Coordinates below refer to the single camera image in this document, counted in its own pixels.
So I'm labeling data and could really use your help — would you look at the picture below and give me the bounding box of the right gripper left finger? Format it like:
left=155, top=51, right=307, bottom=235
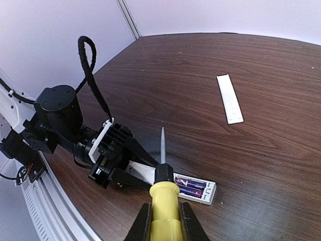
left=124, top=203, right=152, bottom=241

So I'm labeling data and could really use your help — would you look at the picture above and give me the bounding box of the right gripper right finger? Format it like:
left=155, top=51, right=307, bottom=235
left=180, top=202, right=210, bottom=241

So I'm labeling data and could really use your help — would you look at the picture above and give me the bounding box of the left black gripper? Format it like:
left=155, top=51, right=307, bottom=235
left=88, top=123, right=158, bottom=190

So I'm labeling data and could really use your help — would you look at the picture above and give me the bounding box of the white remote control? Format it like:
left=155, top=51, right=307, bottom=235
left=126, top=161, right=217, bottom=205

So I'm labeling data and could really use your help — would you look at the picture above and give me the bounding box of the yellow handled screwdriver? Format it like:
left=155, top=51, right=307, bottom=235
left=149, top=128, right=183, bottom=240

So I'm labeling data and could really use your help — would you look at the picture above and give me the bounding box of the purple battery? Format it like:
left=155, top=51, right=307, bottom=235
left=175, top=177, right=206, bottom=190
left=179, top=186, right=203, bottom=198

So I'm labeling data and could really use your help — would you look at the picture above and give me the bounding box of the white battery cover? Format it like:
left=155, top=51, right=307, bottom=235
left=217, top=74, right=244, bottom=125

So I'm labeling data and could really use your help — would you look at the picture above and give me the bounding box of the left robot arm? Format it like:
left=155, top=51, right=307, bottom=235
left=1, top=73, right=157, bottom=189

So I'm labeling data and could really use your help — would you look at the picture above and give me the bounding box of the front aluminium rail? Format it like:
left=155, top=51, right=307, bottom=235
left=21, top=153, right=102, bottom=240

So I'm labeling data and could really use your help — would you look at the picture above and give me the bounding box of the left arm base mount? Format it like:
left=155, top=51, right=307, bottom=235
left=14, top=153, right=47, bottom=186

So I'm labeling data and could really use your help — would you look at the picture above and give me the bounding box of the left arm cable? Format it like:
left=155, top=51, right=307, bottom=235
left=0, top=36, right=113, bottom=121

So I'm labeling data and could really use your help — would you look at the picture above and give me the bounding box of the left aluminium frame post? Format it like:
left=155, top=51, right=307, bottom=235
left=117, top=0, right=142, bottom=40

